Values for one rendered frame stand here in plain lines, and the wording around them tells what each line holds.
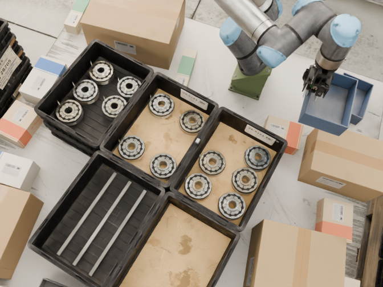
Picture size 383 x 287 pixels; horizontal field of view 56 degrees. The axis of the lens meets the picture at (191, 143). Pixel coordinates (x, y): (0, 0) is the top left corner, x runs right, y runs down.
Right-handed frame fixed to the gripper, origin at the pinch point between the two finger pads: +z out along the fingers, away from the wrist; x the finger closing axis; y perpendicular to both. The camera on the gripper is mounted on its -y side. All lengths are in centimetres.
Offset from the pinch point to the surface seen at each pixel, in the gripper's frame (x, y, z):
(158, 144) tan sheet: -47, 27, 26
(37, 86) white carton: -107, 21, 25
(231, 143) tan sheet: -20.4, 15.6, 27.4
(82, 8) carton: -111, -27, 28
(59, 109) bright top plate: -89, 30, 20
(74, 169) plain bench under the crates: -78, 47, 37
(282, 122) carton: -3.1, -4.7, 34.1
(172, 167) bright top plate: -38, 35, 23
